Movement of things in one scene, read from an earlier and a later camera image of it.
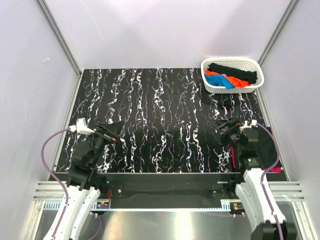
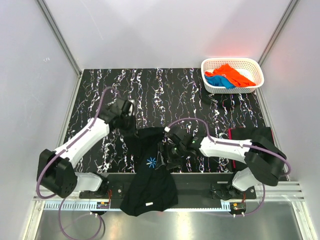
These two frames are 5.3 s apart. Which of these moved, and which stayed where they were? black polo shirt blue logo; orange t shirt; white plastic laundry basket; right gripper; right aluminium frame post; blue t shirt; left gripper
Moved: right gripper; left gripper; black polo shirt blue logo
Stayed: white plastic laundry basket; orange t shirt; blue t shirt; right aluminium frame post
